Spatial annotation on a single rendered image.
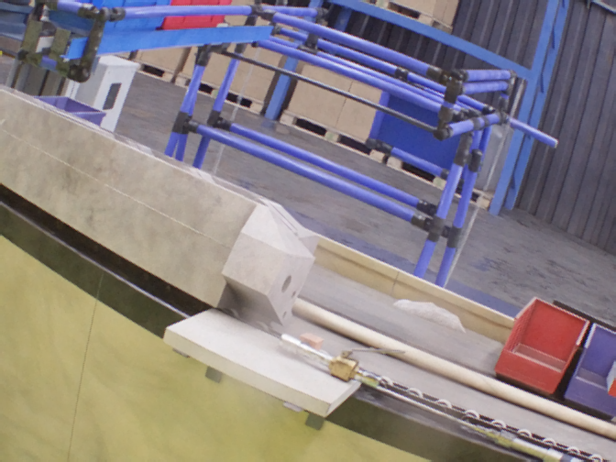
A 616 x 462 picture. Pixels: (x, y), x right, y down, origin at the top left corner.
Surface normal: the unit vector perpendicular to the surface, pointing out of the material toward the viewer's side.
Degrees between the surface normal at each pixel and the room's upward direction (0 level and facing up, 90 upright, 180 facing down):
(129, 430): 90
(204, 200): 80
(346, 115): 90
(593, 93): 90
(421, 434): 90
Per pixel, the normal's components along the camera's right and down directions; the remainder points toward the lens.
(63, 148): -0.29, -0.09
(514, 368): -0.38, 0.14
